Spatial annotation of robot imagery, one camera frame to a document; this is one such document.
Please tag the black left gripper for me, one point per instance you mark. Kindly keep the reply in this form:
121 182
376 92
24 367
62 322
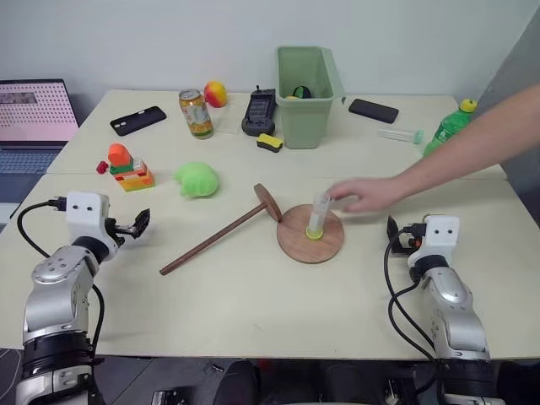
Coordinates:
115 230

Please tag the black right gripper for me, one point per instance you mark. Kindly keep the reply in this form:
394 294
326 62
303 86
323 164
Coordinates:
408 244

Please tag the clear tube with yellow cap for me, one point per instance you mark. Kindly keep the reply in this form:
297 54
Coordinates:
317 215

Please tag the person's bare forearm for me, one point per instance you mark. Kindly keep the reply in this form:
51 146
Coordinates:
472 143

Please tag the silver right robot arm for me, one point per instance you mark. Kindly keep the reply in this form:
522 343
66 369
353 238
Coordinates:
451 304

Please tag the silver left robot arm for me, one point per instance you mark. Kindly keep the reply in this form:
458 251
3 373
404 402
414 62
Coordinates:
55 291

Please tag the brown wooden rod with disc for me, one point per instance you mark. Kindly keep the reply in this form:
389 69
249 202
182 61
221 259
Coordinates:
219 234

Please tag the round wooden disc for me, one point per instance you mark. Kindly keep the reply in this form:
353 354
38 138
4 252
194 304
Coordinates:
314 249

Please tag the person's bare hand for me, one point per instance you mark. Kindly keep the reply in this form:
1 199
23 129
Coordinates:
371 195

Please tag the colourful toy brick building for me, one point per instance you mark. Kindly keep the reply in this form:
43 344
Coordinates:
133 171

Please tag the small red toy brick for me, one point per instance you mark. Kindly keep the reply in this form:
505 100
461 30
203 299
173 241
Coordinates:
101 167

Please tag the green plush toy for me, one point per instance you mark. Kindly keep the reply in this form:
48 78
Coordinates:
198 179

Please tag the clear tube with green cap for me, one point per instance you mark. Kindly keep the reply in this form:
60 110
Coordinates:
398 136

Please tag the black smartphone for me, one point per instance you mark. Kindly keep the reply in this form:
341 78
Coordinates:
137 121
374 111

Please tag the green soda bottle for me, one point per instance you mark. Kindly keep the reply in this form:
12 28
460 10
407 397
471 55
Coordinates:
449 128

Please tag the orange drink can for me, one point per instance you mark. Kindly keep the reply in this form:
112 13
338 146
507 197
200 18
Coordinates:
197 116

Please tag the green plastic bin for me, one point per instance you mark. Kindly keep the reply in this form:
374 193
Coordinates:
306 122

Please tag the red yellow ball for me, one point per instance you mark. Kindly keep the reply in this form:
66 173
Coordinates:
216 93

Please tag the yellow black sponge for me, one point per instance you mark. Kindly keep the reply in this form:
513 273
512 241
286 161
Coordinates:
270 142

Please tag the open laptop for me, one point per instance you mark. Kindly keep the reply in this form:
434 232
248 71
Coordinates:
31 114

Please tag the black handheld controller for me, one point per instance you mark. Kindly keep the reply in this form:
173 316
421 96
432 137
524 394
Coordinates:
258 111

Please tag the black green ball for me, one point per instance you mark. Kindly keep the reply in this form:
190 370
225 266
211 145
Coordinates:
303 92

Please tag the yellow item in bin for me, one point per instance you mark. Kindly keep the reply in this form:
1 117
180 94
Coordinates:
291 98

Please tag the grey partition panel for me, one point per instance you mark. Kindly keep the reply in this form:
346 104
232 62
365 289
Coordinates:
512 97

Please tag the dark rounded shape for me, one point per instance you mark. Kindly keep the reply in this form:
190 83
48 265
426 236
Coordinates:
238 384

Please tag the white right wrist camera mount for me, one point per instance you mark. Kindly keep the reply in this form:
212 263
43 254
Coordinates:
439 238

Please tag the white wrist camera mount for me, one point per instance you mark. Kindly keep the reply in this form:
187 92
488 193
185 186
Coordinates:
439 238
84 217

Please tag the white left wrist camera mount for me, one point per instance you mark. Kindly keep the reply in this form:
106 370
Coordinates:
84 217

